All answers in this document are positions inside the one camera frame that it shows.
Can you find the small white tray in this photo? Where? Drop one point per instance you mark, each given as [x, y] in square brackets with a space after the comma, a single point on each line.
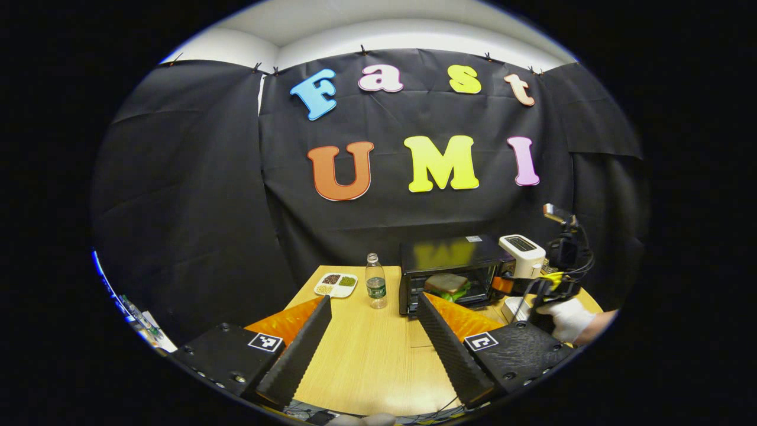
[511, 309]

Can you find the sandwich with lettuce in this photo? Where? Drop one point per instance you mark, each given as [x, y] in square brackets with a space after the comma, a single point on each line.
[446, 284]

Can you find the white toaster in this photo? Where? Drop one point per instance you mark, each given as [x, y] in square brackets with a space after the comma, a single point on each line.
[523, 254]

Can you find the black backdrop cloth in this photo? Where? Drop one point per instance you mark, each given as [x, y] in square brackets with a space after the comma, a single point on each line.
[195, 195]

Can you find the white divided dish of grains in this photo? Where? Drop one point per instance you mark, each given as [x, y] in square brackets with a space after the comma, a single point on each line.
[336, 284]

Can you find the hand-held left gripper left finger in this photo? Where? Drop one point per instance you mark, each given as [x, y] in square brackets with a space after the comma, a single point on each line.
[295, 355]

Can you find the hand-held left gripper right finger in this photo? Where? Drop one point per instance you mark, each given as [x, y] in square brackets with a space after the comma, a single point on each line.
[452, 355]

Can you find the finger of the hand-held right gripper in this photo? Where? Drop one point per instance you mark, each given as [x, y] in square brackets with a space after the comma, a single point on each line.
[520, 286]

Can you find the clear plastic water bottle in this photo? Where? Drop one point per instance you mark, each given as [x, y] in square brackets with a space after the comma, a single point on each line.
[375, 287]

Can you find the black electric oven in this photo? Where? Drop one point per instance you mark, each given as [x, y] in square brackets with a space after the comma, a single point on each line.
[449, 254]

